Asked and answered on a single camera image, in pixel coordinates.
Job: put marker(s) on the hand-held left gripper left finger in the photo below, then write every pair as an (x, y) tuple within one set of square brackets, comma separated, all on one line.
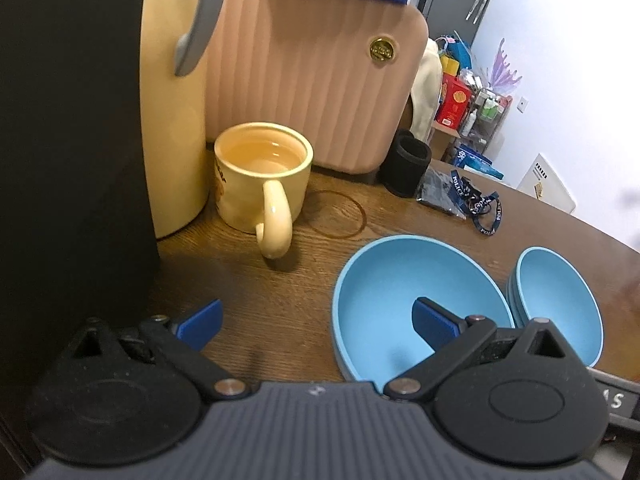
[(202, 322)]

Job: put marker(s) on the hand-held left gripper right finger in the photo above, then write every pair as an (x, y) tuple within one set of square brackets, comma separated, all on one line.
[(435, 327)]

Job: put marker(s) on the blue bowl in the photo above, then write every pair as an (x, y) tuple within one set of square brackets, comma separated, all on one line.
[(380, 300), (555, 300), (511, 295)]

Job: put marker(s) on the black plastic packet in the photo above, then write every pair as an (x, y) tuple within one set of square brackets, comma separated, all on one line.
[(440, 192)]

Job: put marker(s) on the yellow mug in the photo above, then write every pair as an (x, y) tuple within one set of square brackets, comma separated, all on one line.
[(260, 185)]

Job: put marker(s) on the black cylindrical cup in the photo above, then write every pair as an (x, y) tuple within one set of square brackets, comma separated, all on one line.
[(407, 165)]

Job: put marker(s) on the blue flat box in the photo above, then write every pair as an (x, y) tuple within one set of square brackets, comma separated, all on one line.
[(475, 162)]

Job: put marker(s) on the yellow thermos jug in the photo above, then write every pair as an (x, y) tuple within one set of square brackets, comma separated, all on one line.
[(172, 135)]

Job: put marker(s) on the black paper bag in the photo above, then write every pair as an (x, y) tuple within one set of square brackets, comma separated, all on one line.
[(70, 160)]

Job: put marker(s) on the red gift box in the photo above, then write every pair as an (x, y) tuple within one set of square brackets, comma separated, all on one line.
[(452, 102)]

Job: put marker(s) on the beige cloth on chair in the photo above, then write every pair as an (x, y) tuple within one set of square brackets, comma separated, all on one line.
[(425, 95)]

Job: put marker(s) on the pink suitcase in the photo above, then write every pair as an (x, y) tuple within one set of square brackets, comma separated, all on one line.
[(310, 85)]

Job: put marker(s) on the purple fairy wings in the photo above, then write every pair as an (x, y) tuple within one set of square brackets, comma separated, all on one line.
[(502, 67)]

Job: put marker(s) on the blue shopping bag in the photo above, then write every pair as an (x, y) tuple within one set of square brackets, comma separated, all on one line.
[(455, 55)]

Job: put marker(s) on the white wall outlet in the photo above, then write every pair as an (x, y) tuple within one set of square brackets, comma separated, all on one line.
[(523, 104)]

